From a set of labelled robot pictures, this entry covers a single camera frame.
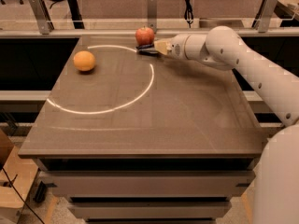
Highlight grey drawer cabinet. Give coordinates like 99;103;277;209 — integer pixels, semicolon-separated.
40;170;255;224

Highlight metal rail bracket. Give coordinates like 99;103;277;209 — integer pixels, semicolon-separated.
147;0;157;32
257;0;278;33
28;0;53;35

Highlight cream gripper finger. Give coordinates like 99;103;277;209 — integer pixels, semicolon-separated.
154;38;172;55

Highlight left metal rail bracket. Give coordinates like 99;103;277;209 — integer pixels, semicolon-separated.
28;0;53;35

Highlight black floor cable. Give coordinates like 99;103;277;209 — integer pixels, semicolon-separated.
0;166;47;224

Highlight black hanging cable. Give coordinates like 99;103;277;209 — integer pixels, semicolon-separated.
182;0;194;29

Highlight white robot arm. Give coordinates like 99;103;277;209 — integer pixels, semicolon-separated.
154;26;299;224

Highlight right metal rail bracket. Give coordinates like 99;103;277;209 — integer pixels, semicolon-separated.
257;0;278;33

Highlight red apple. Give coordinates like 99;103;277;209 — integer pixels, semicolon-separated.
135;27;154;46

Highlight lower grey drawer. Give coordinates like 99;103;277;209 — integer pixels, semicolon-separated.
68;202;231;220

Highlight orange fruit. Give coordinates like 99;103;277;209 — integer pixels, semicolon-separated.
73;50;95;72

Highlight grey drawer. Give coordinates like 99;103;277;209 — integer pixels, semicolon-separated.
40;171;255;198
68;202;231;220

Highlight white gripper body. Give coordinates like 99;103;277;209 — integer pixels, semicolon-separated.
168;34;188;60

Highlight upper grey drawer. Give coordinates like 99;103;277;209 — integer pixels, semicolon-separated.
40;171;255;198

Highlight blue rxbar blueberry packet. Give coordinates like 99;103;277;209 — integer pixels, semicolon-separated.
136;44;158;54

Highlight wooden box at left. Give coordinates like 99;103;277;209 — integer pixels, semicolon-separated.
0;130;39;224

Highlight middle metal rail bracket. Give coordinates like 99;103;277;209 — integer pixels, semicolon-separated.
147;0;157;32

